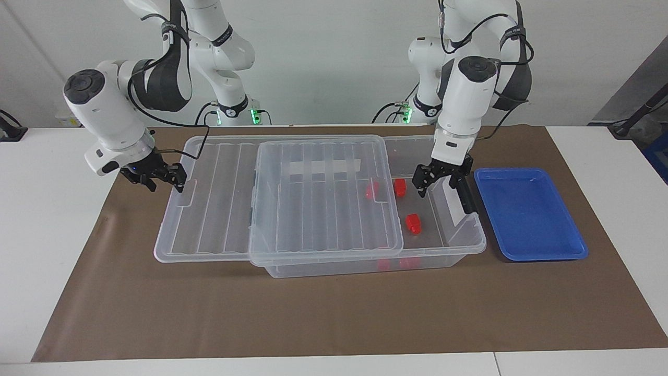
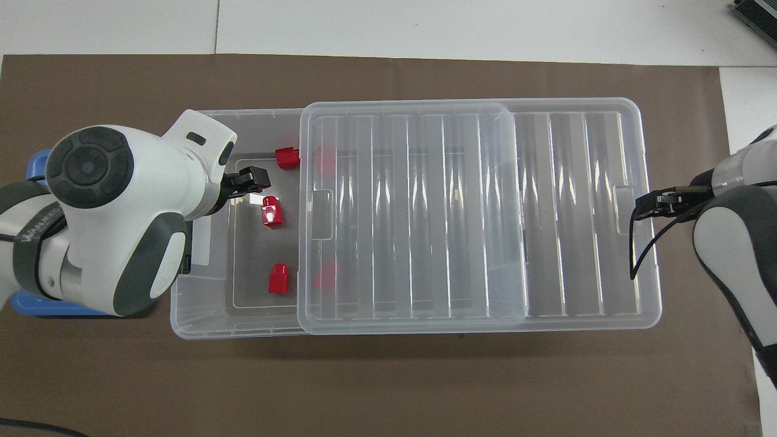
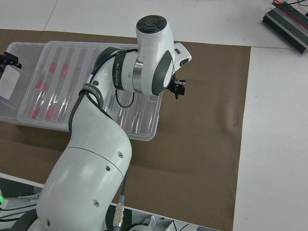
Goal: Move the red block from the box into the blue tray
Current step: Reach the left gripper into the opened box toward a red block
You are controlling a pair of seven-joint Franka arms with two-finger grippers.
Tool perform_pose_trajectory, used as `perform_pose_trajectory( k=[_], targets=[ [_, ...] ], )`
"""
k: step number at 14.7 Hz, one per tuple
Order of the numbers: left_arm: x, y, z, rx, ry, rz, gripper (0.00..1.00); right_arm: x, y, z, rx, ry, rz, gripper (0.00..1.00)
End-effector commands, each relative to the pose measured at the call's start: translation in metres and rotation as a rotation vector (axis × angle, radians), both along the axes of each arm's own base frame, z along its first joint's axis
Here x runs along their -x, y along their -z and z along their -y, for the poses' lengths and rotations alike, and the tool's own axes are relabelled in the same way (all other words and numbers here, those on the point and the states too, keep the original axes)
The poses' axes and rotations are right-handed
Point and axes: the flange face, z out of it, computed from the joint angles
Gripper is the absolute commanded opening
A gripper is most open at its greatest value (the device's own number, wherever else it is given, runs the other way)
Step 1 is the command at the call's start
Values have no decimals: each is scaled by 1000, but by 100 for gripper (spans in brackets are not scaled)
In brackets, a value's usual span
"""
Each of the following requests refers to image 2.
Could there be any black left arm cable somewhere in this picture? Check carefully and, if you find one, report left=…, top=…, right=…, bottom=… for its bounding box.
left=0, top=418, right=92, bottom=437

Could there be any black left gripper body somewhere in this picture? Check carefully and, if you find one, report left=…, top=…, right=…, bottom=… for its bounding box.
left=209, top=172, right=245, bottom=214

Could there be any grey electronic device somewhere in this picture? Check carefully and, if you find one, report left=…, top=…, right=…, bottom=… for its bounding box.
left=731, top=0, right=777, bottom=44

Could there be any brown paper table mat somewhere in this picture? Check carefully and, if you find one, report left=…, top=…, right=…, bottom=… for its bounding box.
left=0, top=55, right=762, bottom=437

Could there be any black box latch handle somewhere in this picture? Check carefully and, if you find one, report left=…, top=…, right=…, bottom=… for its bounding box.
left=181, top=218, right=195, bottom=275

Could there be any blue plastic tray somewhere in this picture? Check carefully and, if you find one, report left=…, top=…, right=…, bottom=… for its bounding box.
left=11, top=149, right=116, bottom=318

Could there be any clear plastic storage box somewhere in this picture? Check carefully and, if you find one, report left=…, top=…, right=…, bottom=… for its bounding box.
left=170, top=103, right=528, bottom=339

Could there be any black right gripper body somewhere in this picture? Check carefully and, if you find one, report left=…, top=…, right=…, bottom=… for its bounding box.
left=673, top=184, right=716, bottom=218

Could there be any clear ribbed plastic lid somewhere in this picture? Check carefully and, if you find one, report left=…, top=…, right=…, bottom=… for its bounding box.
left=297, top=97, right=662, bottom=336

